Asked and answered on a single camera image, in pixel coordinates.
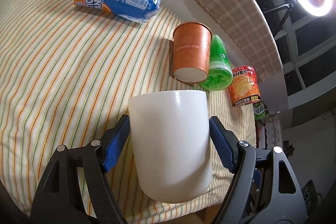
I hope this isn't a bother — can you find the white ceramic cup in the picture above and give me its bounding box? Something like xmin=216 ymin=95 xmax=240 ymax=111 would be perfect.
xmin=128 ymin=90 xmax=212 ymax=203

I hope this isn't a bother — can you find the red orange snack cup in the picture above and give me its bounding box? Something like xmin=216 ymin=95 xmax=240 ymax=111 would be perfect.
xmin=229 ymin=65 xmax=261 ymax=106

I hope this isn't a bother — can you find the green plastic cup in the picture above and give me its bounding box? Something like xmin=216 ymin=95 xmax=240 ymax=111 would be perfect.
xmin=199 ymin=35 xmax=233 ymax=91

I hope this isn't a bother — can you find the orange paper cup near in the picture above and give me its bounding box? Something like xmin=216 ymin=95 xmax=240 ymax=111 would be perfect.
xmin=173 ymin=22 xmax=212 ymax=84

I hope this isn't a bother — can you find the green snack bag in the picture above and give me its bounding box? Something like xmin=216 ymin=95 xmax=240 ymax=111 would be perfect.
xmin=253 ymin=101 xmax=269 ymax=121

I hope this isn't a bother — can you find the striped yellow mattress cloth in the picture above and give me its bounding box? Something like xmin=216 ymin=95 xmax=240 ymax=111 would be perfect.
xmin=1 ymin=0 xmax=199 ymax=217

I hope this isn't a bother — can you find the black tripod stand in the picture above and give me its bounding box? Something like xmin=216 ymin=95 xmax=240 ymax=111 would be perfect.
xmin=263 ymin=0 xmax=297 ymax=38

